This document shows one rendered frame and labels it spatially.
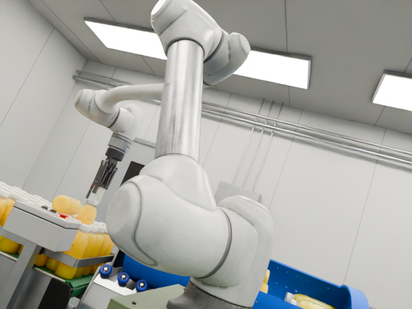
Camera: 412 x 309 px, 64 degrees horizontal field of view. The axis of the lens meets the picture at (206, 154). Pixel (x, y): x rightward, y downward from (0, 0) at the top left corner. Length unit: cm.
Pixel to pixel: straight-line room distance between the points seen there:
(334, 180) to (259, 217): 415
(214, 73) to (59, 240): 73
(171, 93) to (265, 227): 38
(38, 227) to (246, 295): 73
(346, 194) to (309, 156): 70
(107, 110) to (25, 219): 48
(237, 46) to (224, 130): 418
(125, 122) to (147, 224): 89
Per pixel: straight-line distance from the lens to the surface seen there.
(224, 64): 106
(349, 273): 474
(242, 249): 70
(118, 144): 141
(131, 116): 142
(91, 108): 136
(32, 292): 135
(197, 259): 64
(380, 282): 480
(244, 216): 73
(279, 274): 151
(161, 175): 62
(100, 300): 135
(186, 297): 78
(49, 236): 119
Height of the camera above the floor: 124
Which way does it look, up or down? 12 degrees up
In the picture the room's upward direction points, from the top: 21 degrees clockwise
